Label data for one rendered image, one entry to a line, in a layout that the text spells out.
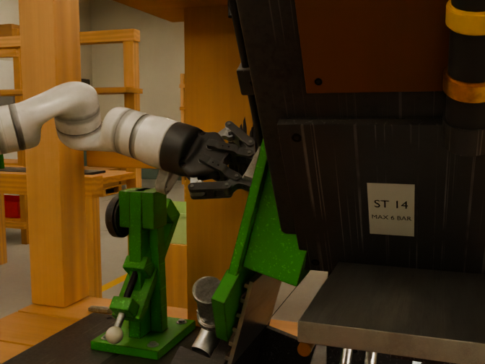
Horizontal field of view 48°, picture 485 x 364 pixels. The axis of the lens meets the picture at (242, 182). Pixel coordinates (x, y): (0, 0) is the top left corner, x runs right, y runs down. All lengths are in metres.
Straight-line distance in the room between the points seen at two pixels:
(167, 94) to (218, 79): 10.93
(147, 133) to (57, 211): 0.50
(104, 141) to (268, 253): 0.32
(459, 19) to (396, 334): 0.23
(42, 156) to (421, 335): 0.97
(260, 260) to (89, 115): 0.36
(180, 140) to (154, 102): 11.34
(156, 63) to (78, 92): 11.27
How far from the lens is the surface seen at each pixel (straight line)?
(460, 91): 0.44
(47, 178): 1.25
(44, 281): 1.31
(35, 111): 0.86
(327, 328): 0.46
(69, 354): 1.01
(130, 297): 0.98
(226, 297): 0.64
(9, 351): 1.11
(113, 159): 1.26
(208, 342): 0.76
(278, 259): 0.65
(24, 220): 6.15
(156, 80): 12.10
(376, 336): 0.45
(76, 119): 0.86
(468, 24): 0.42
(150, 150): 0.79
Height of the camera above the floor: 1.29
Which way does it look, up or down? 6 degrees down
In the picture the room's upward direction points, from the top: straight up
